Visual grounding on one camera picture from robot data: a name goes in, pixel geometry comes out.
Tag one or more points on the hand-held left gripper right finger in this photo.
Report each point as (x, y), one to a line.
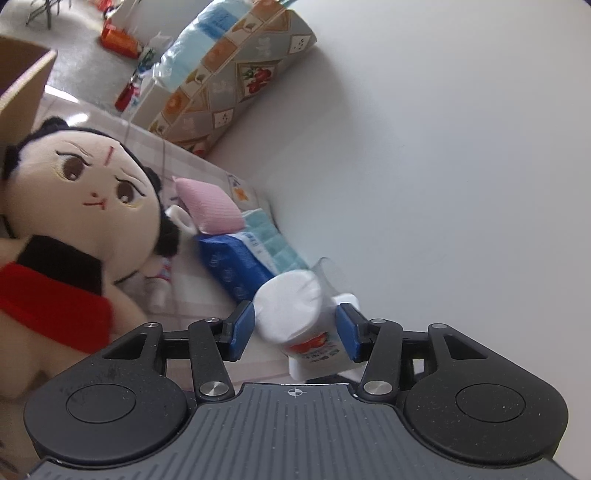
(348, 332)

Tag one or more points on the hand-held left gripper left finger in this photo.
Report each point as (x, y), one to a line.
(242, 330)

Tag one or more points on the white plastic bottle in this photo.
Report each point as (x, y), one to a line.
(291, 304)

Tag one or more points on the blue teal tissue pack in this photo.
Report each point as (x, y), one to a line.
(235, 263)

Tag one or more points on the pink mesh sponge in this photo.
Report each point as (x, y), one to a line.
(207, 205)

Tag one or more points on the brown cardboard box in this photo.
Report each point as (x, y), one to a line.
(23, 87)

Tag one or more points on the small white bottle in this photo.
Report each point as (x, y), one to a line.
(159, 288)

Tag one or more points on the plush doll with red top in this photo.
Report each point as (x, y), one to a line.
(92, 184)

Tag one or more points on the white carton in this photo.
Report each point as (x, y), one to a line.
(152, 102)

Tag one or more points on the red plastic bottle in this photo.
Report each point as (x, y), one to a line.
(125, 94)

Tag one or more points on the blue white plastic-wrapped bundle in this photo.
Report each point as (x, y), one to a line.
(198, 41)

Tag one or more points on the orange plastic bag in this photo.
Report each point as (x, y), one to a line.
(120, 39)

